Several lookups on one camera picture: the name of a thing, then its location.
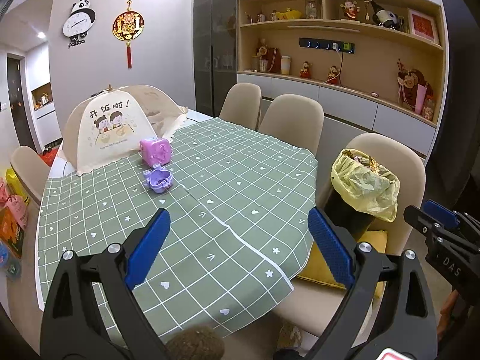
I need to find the dark door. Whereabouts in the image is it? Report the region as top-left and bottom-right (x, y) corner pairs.
(7, 54), (38, 154)

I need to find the panda wall clock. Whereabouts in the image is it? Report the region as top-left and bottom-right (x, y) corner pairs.
(62, 0), (97, 49)

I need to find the crumpled gold foil wrapper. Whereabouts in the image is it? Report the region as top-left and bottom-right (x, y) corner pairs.
(345, 149), (391, 177)

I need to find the wooden wall shelf cabinet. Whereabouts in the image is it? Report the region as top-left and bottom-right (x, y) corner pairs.
(236, 0), (449, 158)

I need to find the black trash bin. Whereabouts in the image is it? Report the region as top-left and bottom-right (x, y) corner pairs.
(323, 184), (376, 242)

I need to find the red white object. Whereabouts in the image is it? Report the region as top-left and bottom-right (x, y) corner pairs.
(378, 348), (411, 360)

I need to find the cartoon print food cover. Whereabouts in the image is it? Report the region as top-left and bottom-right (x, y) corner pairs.
(60, 84), (151, 177)

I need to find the beige dining chair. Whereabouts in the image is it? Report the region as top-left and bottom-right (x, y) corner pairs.
(259, 94), (325, 158)
(218, 82), (262, 131)
(9, 145), (51, 208)
(272, 132), (427, 340)

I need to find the red gold knot ornament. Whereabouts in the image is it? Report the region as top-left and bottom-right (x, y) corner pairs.
(111, 0), (145, 69)

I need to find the red fortune god figurine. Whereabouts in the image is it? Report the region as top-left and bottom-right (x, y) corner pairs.
(339, 0), (361, 21)

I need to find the orange box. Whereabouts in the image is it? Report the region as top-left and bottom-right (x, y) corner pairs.
(0, 208), (25, 259)

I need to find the large brown bouquet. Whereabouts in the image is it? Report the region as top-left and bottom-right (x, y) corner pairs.
(397, 58), (434, 113)

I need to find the beige patterned cloth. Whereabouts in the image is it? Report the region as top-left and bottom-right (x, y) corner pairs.
(275, 322), (302, 349)

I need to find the pink bag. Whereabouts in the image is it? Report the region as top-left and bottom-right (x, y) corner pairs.
(0, 180), (30, 229)

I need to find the purple cube toy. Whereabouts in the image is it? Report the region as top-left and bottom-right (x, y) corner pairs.
(139, 136), (173, 167)

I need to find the yellow seat cushion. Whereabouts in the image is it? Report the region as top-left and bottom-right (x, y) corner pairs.
(296, 229), (389, 301)

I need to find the pink gift box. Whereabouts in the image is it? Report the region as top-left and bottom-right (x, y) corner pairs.
(414, 84), (428, 115)

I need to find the wall niche shelf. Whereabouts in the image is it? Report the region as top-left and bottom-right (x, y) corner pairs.
(31, 84), (57, 111)

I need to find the green checked tablecloth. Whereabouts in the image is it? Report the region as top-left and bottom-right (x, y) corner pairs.
(35, 117), (319, 340)

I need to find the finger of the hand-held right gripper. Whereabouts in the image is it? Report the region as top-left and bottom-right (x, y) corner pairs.
(403, 204), (457, 247)
(424, 199), (480, 234)

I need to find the yellow trash bag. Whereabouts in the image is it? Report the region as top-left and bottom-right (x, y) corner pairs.
(330, 149), (400, 223)

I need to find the black power rail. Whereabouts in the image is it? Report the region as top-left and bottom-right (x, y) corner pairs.
(299, 37), (355, 54)

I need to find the red floor mat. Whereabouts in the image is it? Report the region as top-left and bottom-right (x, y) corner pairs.
(37, 149), (62, 166)

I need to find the charger cable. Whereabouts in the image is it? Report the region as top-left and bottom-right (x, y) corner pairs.
(326, 50), (344, 85)

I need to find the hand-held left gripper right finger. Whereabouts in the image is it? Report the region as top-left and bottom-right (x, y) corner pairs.
(304, 207), (439, 360)

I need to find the dark glass cabinet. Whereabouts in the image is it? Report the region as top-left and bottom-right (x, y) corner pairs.
(193, 0), (239, 118)

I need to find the yellow boat ornament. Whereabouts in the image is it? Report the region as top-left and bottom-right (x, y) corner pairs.
(272, 7), (302, 21)

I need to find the panda plush toy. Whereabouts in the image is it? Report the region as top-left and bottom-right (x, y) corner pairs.
(375, 9), (400, 31)

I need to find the purple flower-shaped box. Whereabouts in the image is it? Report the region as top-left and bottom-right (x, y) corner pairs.
(143, 166), (174, 194)

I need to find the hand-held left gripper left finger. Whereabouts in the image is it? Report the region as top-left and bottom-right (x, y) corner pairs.
(39, 207), (172, 360)

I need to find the red framed picture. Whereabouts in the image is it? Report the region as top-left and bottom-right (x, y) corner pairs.
(407, 7), (440, 45)

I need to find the candy jar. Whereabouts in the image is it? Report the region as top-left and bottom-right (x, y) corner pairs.
(422, 95), (437, 121)

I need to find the person's brown fuzzy clothing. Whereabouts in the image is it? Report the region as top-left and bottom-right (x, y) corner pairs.
(165, 325), (226, 360)

